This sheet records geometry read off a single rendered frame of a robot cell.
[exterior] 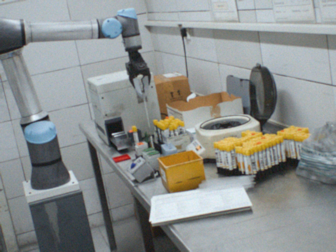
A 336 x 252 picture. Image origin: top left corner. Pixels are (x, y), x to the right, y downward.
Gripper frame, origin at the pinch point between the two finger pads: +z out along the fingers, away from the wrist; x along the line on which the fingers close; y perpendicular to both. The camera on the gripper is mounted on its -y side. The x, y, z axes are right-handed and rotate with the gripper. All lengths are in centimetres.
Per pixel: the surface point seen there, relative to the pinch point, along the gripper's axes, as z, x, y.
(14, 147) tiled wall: 44, 54, 165
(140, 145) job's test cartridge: 18.6, 6.6, -6.8
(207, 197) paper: 25, 2, -66
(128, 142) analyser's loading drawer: 22.0, 6.7, 15.9
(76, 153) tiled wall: 58, 14, 165
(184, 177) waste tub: 21, 4, -51
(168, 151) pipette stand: 16.5, 2.6, -32.4
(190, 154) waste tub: 17.6, -3.6, -39.3
